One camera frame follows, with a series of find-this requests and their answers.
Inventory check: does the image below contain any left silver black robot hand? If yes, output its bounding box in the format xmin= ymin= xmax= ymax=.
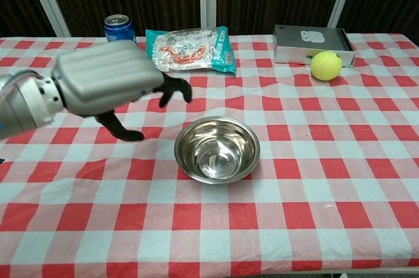
xmin=50 ymin=41 xmax=193 ymax=143

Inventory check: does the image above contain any grey earbuds box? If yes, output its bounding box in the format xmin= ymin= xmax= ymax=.
xmin=272 ymin=24 xmax=356 ymax=68

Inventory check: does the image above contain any teal snack bag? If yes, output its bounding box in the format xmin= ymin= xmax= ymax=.
xmin=145 ymin=26 xmax=237 ymax=78

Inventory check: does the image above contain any yellow tennis ball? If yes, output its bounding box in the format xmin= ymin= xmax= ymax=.
xmin=310 ymin=50 xmax=343 ymax=81

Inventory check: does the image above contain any blue drink can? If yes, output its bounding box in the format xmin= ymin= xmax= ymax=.
xmin=103 ymin=14 xmax=137 ymax=45

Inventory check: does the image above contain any red white checkered tablecloth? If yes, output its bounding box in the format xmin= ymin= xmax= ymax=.
xmin=0 ymin=32 xmax=419 ymax=274

